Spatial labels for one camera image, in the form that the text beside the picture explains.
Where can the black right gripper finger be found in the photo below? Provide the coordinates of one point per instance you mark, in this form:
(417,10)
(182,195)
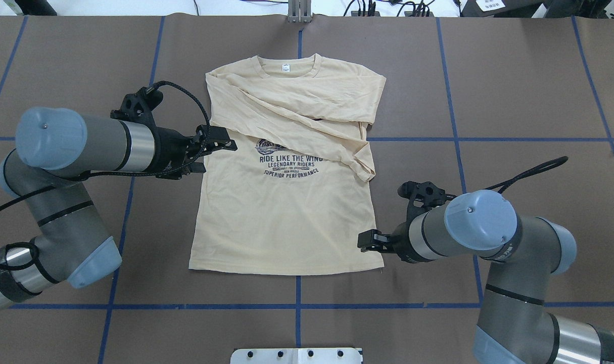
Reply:
(374,240)

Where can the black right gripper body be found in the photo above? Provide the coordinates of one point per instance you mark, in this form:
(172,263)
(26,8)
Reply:
(400,241)

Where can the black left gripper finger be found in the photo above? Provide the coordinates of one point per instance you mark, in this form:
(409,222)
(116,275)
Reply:
(210,139)
(190,168)

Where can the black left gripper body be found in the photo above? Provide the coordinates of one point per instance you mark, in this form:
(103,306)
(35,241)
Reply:
(169,149)

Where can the beige long-sleeve printed shirt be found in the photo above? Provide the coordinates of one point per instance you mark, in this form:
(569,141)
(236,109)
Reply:
(294,196)

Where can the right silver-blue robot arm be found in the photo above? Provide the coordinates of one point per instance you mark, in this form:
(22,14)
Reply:
(524,252)

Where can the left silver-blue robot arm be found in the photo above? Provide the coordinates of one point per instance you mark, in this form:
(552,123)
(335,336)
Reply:
(56,150)

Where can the dark equipment box top right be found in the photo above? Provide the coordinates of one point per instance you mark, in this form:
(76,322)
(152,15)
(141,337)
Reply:
(526,9)

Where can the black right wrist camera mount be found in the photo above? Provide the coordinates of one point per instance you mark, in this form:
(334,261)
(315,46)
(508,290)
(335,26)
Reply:
(422,197)

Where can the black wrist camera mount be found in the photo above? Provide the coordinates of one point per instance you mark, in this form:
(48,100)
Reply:
(138,107)
(422,197)

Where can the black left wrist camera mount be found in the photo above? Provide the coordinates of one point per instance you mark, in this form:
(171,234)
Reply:
(138,107)

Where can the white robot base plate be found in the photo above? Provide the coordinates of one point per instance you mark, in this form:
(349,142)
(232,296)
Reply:
(298,355)

